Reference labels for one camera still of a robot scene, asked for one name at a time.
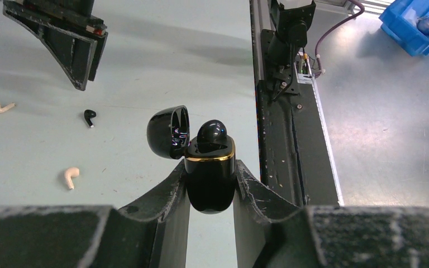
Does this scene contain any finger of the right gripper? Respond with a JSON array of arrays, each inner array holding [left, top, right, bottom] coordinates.
[[88, 32, 108, 81], [3, 1, 98, 91]]

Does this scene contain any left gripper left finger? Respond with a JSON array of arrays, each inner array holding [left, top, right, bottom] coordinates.
[[0, 162, 190, 267]]

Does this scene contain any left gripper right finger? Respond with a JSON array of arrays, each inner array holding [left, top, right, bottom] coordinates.
[[233, 161, 429, 267]]

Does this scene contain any black earbud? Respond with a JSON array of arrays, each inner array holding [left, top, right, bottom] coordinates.
[[83, 109, 97, 128], [197, 119, 228, 144]]

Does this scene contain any black earbud charging case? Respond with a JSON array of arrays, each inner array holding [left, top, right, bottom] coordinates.
[[146, 106, 236, 214]]

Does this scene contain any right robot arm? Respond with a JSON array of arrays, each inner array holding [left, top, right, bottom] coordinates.
[[3, 1, 316, 101]]

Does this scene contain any white earbud centre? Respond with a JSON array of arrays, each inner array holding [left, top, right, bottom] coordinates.
[[64, 167, 80, 190]]

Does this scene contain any blue plastic bin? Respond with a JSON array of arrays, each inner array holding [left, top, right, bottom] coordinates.
[[379, 0, 429, 56]]

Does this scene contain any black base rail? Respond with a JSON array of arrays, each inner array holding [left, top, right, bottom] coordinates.
[[250, 1, 344, 207]]

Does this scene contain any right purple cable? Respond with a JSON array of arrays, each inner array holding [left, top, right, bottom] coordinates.
[[312, 0, 365, 78]]

